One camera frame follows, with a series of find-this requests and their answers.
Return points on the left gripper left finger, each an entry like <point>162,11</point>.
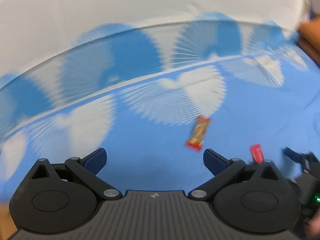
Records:
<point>95,161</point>

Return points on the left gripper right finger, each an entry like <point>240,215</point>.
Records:
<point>214,162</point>

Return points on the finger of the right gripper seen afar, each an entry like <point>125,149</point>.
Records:
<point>294,156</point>

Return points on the thin red snack stick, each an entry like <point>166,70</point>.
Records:
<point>257,154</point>

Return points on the small red gold candy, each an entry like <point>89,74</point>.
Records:
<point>196,140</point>

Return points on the blue white fan-pattern cover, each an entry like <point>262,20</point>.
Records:
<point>132,76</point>

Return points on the orange cushion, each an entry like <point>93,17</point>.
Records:
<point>309,38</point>

